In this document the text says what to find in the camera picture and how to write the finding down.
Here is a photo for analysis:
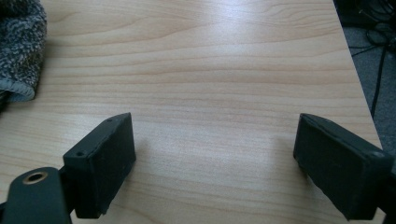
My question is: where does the grey terry cloth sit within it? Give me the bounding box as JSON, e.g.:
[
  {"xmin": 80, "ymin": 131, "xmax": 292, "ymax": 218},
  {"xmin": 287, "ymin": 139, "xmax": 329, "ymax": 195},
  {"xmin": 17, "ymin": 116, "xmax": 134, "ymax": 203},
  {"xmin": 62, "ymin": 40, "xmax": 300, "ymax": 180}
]
[{"xmin": 0, "ymin": 0, "xmax": 49, "ymax": 113}]

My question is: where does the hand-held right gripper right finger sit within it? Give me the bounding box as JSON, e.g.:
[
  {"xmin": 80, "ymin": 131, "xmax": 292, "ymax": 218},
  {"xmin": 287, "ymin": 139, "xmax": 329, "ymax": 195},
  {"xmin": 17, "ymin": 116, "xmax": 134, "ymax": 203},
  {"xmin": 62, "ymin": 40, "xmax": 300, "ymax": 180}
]
[{"xmin": 292, "ymin": 113, "xmax": 395, "ymax": 221}]

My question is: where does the long black floor cable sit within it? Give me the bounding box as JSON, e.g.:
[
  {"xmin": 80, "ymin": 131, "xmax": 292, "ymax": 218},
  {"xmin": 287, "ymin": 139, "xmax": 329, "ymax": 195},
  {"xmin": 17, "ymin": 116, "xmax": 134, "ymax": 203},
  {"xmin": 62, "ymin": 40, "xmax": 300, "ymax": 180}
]
[{"xmin": 369, "ymin": 43, "xmax": 389, "ymax": 119}]

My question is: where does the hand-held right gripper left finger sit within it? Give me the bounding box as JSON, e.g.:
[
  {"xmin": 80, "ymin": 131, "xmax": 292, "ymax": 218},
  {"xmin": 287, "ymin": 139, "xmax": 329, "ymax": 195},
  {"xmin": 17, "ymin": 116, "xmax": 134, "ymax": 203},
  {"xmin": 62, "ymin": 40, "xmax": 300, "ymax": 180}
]
[{"xmin": 63, "ymin": 112, "xmax": 137, "ymax": 219}]

